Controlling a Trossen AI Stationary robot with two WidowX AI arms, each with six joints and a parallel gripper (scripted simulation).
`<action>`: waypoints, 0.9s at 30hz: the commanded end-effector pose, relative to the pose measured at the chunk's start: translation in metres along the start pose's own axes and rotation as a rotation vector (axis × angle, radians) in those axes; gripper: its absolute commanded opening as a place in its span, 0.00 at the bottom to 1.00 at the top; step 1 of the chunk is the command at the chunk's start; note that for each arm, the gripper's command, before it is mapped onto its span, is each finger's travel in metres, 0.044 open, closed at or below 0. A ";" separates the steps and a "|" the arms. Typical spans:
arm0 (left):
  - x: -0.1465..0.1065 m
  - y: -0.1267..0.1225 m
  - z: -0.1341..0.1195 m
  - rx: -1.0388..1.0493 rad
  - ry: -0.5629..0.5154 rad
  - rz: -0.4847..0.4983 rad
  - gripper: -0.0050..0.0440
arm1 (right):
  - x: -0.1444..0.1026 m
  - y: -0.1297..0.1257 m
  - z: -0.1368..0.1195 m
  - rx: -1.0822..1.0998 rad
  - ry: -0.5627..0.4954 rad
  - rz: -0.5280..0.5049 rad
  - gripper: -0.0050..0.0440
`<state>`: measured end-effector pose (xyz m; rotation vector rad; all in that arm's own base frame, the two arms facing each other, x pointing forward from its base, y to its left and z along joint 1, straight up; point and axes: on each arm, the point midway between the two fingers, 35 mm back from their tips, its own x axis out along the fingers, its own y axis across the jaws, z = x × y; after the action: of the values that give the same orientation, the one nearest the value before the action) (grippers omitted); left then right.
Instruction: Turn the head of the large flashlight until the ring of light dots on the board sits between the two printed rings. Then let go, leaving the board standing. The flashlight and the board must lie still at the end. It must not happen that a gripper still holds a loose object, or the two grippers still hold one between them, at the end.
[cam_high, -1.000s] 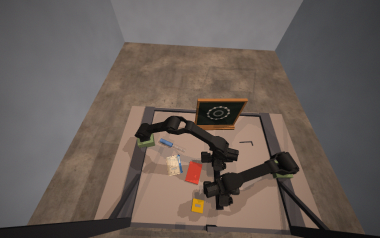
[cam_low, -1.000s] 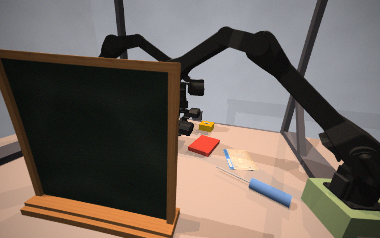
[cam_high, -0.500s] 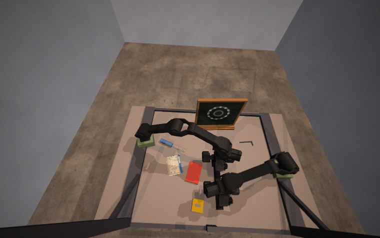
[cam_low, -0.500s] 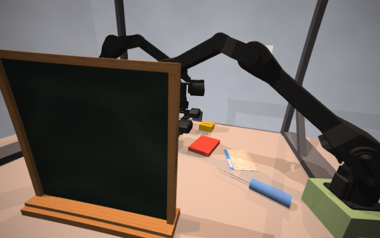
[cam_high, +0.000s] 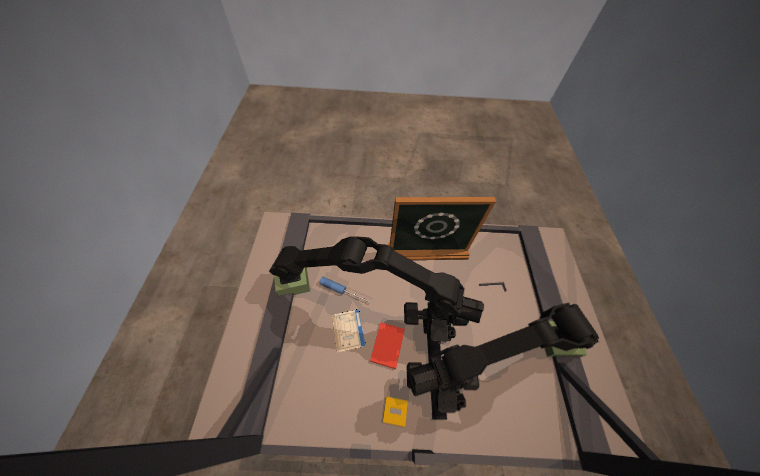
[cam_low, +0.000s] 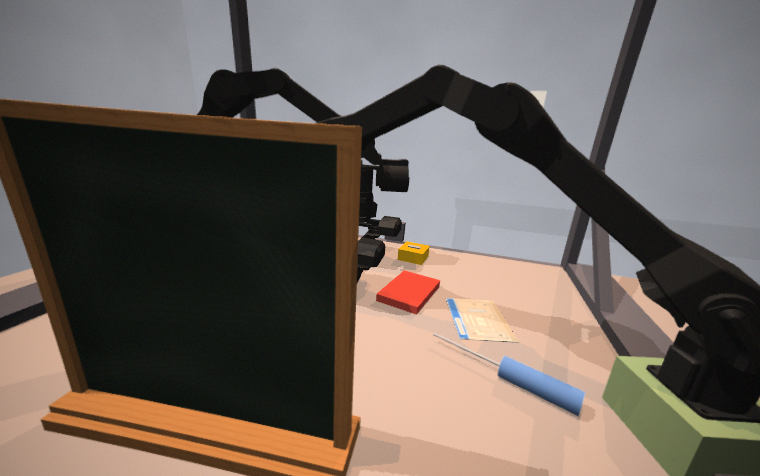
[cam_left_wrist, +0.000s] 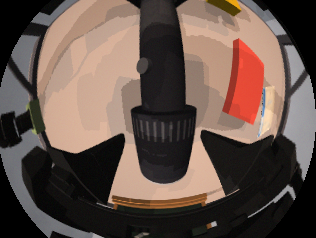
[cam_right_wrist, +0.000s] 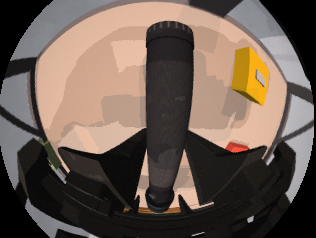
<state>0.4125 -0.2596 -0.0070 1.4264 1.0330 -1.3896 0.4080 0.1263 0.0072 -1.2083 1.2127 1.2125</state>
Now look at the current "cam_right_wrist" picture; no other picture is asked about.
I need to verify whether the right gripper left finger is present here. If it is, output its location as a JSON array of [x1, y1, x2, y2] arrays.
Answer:
[[58, 128, 147, 209]]

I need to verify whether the red flat box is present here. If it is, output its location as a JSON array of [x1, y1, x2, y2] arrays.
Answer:
[[225, 142, 250, 152]]

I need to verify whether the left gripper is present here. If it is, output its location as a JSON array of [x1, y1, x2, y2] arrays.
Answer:
[[127, 194, 194, 215]]

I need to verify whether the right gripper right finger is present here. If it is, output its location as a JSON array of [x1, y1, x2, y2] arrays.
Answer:
[[184, 130, 267, 206]]

